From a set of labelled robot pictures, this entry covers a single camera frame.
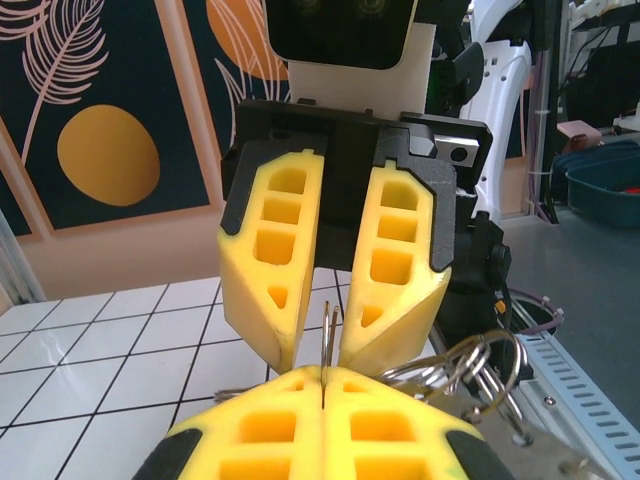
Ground teal plastic bin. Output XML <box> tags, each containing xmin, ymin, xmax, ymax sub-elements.
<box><xmin>563</xmin><ymin>142</ymin><xmax>640</xmax><ymax>232</ymax></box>

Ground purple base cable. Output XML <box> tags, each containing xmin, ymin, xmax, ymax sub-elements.
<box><xmin>507</xmin><ymin>285</ymin><xmax>566</xmax><ymax>337</ymax></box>

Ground wall panel pink leaf outlines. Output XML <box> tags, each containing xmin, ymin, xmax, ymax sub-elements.
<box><xmin>182</xmin><ymin>0</ymin><xmax>294</xmax><ymax>161</ymax></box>

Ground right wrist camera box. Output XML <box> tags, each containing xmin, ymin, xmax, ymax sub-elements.
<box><xmin>263</xmin><ymin>0</ymin><xmax>435</xmax><ymax>117</ymax></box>

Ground aluminium frame post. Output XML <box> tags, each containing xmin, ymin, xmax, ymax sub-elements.
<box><xmin>0</xmin><ymin>207</ymin><xmax>49</xmax><ymax>307</ymax></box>

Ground grey slotted cable duct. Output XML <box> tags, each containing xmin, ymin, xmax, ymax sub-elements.
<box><xmin>517</xmin><ymin>333</ymin><xmax>640</xmax><ymax>480</ymax></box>

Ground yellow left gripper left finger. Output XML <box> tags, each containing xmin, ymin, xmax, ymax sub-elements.
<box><xmin>132</xmin><ymin>364</ymin><xmax>324</xmax><ymax>480</ymax></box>

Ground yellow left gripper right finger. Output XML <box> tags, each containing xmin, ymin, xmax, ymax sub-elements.
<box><xmin>322</xmin><ymin>367</ymin><xmax>506</xmax><ymax>480</ymax></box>

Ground purple cable outside cell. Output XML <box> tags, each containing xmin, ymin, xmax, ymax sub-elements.
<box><xmin>528</xmin><ymin>49</ymin><xmax>560</xmax><ymax>225</ymax></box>

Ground small pink box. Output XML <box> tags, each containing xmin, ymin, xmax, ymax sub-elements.
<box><xmin>556</xmin><ymin>119</ymin><xmax>605</xmax><ymax>151</ymax></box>

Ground wall panel orange oval feather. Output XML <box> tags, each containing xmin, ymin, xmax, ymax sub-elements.
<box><xmin>0</xmin><ymin>0</ymin><xmax>224</xmax><ymax>244</ymax></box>

